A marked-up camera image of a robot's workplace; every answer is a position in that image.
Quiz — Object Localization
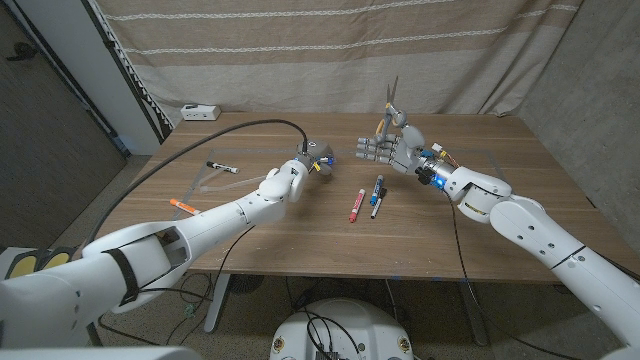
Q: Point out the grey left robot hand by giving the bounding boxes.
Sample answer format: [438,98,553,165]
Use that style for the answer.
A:
[294,139,336,177]

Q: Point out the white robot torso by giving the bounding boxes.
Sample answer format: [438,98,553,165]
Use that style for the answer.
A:
[269,298,415,360]

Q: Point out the black marker with white label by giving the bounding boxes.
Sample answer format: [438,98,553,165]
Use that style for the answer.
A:
[206,160,241,175]

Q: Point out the white power strip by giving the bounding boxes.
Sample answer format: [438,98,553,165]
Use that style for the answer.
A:
[180,103,222,122]

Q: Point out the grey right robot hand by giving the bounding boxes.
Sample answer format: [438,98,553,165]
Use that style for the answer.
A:
[355,110,457,191]

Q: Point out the black door handle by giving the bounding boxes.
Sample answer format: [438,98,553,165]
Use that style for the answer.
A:
[5,41,39,62]

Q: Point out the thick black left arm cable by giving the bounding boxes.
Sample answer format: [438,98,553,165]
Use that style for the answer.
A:
[82,118,310,251]

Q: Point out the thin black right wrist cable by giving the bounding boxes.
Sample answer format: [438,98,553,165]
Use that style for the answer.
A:
[444,192,581,360]

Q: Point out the white table leg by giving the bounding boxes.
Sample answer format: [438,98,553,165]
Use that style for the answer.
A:
[203,273,232,334]

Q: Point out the blue marker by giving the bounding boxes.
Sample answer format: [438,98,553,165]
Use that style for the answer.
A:
[369,174,385,207]

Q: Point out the black metal frame bar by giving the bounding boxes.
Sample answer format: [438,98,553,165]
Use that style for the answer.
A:
[82,0,174,146]

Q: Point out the grey table leg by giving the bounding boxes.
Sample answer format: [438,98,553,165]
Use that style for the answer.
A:
[457,281,489,347]

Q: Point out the beige striped curtain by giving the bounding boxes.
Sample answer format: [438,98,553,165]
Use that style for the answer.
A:
[94,0,584,126]

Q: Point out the thin black left wrist cable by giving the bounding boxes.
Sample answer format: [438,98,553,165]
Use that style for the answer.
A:
[97,224,256,347]

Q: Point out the red marker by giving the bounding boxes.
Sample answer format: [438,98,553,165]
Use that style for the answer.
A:
[348,188,367,224]

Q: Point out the black ribbed round object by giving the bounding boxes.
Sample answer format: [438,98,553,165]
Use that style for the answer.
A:
[229,273,265,296]

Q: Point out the scissors with yellow grey handles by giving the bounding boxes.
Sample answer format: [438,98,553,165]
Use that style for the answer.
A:
[373,75,407,146]

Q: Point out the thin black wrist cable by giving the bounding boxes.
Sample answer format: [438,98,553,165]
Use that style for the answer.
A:
[97,224,256,347]
[444,192,581,360]

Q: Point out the orange marker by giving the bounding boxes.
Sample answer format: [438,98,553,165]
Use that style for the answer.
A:
[169,198,202,217]

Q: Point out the thin white black-capped marker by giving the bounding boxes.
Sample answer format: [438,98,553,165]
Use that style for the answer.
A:
[370,187,388,220]

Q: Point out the yellow black pad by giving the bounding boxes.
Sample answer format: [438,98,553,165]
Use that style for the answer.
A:
[3,249,39,280]
[37,245,77,271]

